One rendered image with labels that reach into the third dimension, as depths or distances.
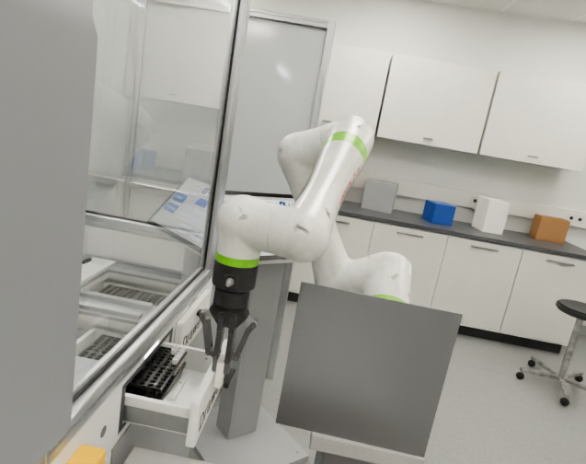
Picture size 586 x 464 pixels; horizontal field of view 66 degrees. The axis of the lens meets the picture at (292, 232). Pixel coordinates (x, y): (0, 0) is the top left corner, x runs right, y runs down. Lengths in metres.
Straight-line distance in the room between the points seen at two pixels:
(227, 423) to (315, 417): 1.13
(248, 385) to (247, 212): 1.43
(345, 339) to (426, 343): 0.19
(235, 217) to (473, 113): 3.56
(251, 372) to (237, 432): 0.31
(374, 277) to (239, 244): 0.50
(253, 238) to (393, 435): 0.62
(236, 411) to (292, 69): 1.73
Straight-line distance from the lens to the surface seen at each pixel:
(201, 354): 1.23
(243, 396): 2.23
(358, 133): 1.17
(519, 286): 4.25
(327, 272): 1.33
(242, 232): 0.89
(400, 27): 4.62
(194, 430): 1.01
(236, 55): 1.45
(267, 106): 2.54
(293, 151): 1.26
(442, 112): 4.22
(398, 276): 1.28
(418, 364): 1.15
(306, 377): 1.16
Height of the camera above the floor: 1.48
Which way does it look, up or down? 12 degrees down
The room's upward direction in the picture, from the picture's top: 10 degrees clockwise
